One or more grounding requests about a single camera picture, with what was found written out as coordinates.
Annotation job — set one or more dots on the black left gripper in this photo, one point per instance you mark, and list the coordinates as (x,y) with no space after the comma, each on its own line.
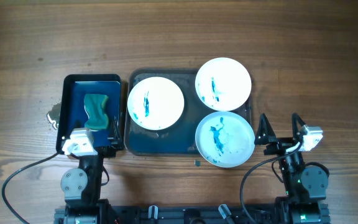
(105,153)

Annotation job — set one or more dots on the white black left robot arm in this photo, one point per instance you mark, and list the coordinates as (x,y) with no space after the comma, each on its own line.
(82,185)

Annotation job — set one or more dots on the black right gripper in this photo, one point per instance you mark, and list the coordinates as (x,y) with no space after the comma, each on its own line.
(281,142)

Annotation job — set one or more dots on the green yellow scrub sponge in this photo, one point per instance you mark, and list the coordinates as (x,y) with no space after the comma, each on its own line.
(95,109)

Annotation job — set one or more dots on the water puddle on table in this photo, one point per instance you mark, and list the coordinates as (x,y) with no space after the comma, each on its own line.
(53,115)

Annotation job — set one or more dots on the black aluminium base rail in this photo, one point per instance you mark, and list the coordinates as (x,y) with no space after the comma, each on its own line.
(261,213)

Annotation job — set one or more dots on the large dark serving tray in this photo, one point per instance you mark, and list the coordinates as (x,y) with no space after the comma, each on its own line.
(178,139)

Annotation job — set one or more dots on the white plate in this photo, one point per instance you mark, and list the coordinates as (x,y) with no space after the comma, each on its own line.
(155,103)
(223,84)
(225,139)

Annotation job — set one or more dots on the small black water tray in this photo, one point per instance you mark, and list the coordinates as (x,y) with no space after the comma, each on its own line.
(73,114)

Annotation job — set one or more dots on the small blue droplet on table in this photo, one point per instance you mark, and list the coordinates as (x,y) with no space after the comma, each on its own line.
(197,163)

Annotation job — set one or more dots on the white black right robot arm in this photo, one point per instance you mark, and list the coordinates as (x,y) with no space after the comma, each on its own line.
(305,183)

